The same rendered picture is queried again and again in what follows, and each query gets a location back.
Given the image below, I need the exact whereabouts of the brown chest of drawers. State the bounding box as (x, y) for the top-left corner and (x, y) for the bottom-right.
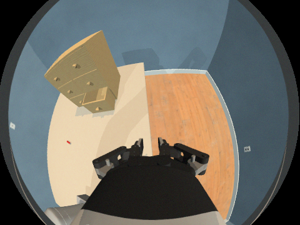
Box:
(44, 30), (121, 99)

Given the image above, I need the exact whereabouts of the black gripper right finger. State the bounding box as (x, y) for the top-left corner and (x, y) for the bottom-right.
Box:
(157, 137), (209, 176)

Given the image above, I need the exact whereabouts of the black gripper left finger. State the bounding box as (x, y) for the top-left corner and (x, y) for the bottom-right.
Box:
(92, 138), (144, 179)

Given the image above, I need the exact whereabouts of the tan wooden drawer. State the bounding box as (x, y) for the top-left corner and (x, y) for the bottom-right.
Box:
(46, 64), (70, 88)
(58, 80), (83, 98)
(70, 94), (85, 106)
(59, 46), (95, 79)
(73, 69), (107, 92)
(82, 87), (116, 113)

